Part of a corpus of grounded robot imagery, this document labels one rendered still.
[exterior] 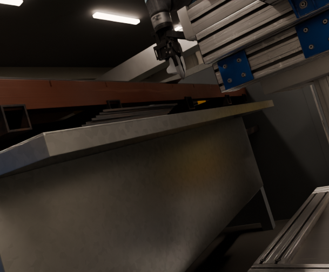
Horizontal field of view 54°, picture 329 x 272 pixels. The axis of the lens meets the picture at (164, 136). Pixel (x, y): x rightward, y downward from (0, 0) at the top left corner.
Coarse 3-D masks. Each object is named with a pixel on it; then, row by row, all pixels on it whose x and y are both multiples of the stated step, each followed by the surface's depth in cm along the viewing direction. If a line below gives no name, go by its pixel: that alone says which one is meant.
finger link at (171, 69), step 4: (176, 56) 119; (172, 60) 120; (172, 64) 120; (180, 64) 120; (168, 68) 121; (172, 68) 121; (176, 68) 119; (180, 68) 119; (168, 72) 122; (172, 72) 121; (176, 72) 120; (180, 72) 119; (180, 76) 120
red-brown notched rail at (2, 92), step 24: (0, 96) 57; (24, 96) 62; (48, 96) 66; (72, 96) 72; (96, 96) 79; (120, 96) 87; (144, 96) 97; (168, 96) 110; (192, 96) 126; (216, 96) 148
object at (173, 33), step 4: (168, 32) 120; (172, 32) 119; (176, 32) 118; (180, 32) 118; (168, 36) 120; (172, 36) 119; (176, 36) 118; (180, 36) 118; (184, 36) 117; (188, 40) 120; (192, 40) 118
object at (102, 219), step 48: (144, 144) 83; (192, 144) 106; (240, 144) 145; (0, 192) 49; (48, 192) 56; (96, 192) 65; (144, 192) 78; (192, 192) 97; (240, 192) 129; (0, 240) 47; (48, 240) 53; (96, 240) 61; (144, 240) 73; (192, 240) 90
